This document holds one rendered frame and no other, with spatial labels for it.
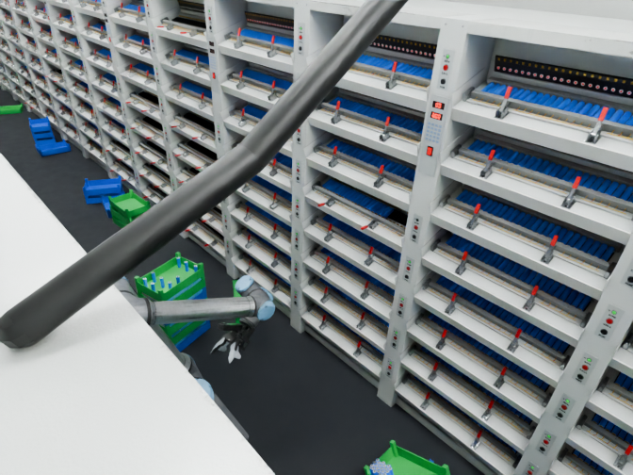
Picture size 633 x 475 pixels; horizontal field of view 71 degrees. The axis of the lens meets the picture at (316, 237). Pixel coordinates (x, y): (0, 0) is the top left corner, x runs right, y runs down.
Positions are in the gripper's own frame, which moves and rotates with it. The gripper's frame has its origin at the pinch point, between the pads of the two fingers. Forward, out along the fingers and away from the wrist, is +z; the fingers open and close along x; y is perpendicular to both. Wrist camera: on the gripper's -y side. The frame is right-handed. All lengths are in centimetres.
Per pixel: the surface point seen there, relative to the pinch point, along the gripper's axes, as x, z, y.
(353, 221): -36, -78, -6
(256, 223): 52, -81, 5
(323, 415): -17, -7, 61
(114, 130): 251, -129, -53
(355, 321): -21, -53, 45
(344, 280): -17, -65, 26
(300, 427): -14, 4, 54
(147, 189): 217, -100, -6
